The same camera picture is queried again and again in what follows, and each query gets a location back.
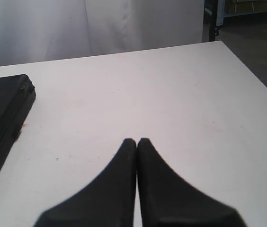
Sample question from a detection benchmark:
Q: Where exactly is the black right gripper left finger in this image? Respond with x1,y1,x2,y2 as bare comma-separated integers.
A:
35,139,137,227

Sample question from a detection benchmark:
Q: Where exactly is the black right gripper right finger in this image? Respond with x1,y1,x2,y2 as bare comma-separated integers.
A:
137,138,246,227

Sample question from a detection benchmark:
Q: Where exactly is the black plastic carrying case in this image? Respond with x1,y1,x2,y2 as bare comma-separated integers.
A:
0,74,36,171

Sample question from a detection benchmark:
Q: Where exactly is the black metal stand pole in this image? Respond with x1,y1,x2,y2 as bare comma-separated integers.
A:
208,0,220,42

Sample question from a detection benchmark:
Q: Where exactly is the white backdrop curtain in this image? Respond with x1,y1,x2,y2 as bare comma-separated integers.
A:
0,0,205,66

